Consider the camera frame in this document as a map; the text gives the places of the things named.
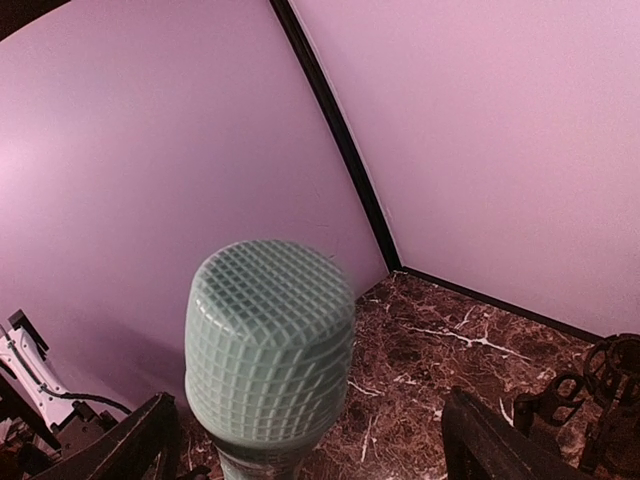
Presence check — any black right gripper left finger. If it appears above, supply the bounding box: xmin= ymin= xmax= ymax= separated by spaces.
xmin=35 ymin=392 xmax=181 ymax=480

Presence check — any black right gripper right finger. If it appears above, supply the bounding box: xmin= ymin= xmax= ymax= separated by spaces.
xmin=441 ymin=387 xmax=589 ymax=480

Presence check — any black tripod microphone stand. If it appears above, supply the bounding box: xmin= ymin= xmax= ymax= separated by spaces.
xmin=579 ymin=333 xmax=639 ymax=479

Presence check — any mint green microphone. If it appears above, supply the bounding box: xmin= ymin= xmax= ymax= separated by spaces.
xmin=185 ymin=240 xmax=355 ymax=479

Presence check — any black stand of blue microphone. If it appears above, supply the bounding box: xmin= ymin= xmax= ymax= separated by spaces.
xmin=513 ymin=372 xmax=585 ymax=455

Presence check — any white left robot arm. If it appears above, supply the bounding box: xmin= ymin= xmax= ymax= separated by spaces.
xmin=1 ymin=309 xmax=131 ymax=476

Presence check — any left black frame post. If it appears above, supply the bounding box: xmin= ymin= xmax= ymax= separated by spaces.
xmin=269 ymin=0 xmax=403 ymax=272

